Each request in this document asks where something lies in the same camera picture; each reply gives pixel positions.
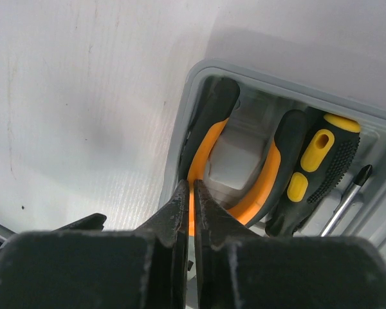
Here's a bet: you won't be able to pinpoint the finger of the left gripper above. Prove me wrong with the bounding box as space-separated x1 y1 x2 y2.
55 213 107 232

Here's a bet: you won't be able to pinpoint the black yellow screwdriver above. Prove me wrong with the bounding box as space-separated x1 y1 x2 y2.
265 113 361 237
319 164 373 237

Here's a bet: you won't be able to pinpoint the orange black pliers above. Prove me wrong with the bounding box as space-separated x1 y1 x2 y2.
179 77 307 239

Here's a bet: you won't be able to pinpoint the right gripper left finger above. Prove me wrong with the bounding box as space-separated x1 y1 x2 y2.
0 181 189 308

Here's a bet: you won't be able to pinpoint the grey plastic tool case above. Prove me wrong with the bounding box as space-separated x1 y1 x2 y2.
159 57 386 309

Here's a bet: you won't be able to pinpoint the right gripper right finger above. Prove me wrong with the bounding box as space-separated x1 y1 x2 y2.
194 180 386 308

